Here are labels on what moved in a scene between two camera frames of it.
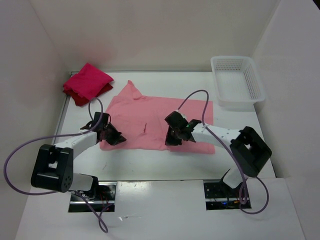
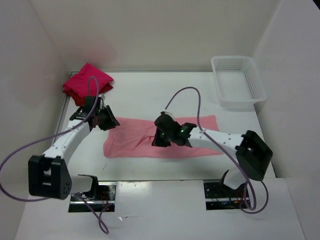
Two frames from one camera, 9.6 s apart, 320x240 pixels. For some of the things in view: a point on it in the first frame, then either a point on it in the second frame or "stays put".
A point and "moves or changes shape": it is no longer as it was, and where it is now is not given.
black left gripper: x=117 y=138 to x=112 y=120
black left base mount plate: x=101 y=197 stays put
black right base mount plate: x=219 y=196 stays put
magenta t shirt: x=88 y=81 stays put
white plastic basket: x=238 y=84 stays put
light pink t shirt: x=140 y=121 moves or changes shape
